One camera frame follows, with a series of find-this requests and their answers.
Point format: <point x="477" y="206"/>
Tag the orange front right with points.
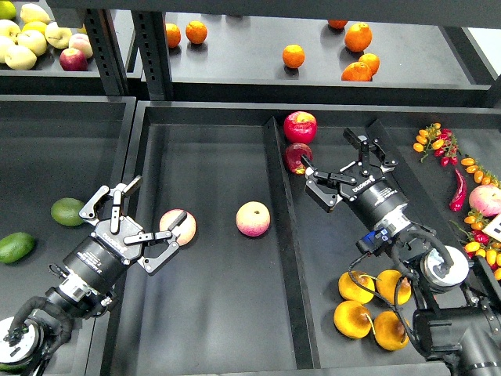
<point x="357" y="71"/>

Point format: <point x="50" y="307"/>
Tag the orange middle shelf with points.
<point x="293" y="56"/>

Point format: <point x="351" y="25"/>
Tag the pink apple right edge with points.
<point x="486" y="200"/>

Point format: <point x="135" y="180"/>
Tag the black perforated post left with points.
<point x="107" y="55"/>

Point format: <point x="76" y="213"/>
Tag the yellow pear pile front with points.
<point x="20" y="58"/>

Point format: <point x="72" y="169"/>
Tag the orange right small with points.
<point x="372" y="61"/>

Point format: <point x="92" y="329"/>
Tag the red chili pepper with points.
<point x="459" y="196"/>

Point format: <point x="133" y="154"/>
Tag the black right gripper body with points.
<point x="373" y="199"/>

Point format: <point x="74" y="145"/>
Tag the orange partly hidden top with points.
<point x="337" y="24"/>

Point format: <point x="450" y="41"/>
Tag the cherry tomato bunch upper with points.
<point x="439" y="142"/>

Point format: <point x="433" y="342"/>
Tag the large orange upper right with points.
<point x="358" y="37"/>

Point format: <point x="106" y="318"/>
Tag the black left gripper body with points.
<point x="98" y="260"/>

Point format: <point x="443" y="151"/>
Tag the red apple upper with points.
<point x="300" y="127"/>

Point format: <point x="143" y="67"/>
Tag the dark green avocado bottom left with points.
<point x="11" y="368"/>

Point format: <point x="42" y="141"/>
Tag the white label card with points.
<point x="493" y="229"/>

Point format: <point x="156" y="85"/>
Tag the pink apple centre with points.
<point x="253" y="219"/>

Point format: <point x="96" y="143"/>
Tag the yellow pear pile middle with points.
<point x="34" y="40"/>

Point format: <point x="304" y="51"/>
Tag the cherry tomato bunch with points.
<point x="476" y="242"/>
<point x="439" y="142"/>

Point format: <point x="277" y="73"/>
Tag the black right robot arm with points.
<point x="447" y="303"/>

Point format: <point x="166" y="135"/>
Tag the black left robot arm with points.
<point x="31" y="337"/>

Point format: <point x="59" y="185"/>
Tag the dark red apple lower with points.
<point x="292" y="157"/>

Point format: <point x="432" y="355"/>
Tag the pale peach on shelf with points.
<point x="81" y="42"/>

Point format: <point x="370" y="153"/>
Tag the black perforated shelf post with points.
<point x="150" y="36"/>

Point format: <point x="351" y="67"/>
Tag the orange far left shelf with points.
<point x="173" y="35"/>

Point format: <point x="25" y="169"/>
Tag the cherry tomato bunch lower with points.
<point x="476" y="242"/>

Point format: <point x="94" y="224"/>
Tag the bright green avocado left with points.
<point x="15" y="246"/>

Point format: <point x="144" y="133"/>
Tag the black upper shelf tray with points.
<point x="241" y="61"/>

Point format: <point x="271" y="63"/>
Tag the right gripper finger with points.
<point x="324" y="187"/>
<point x="365" y="147"/>

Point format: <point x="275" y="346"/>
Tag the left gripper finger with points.
<point x="89" y="212"/>
<point x="135" y="244"/>

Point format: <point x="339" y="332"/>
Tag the black centre divided tray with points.
<point x="227" y="303"/>

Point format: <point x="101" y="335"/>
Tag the black left tray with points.
<point x="54" y="147"/>

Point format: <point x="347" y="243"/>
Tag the green avocado upper left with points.
<point x="65" y="211"/>

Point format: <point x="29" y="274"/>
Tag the dark red apple on shelf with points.
<point x="72" y="59"/>

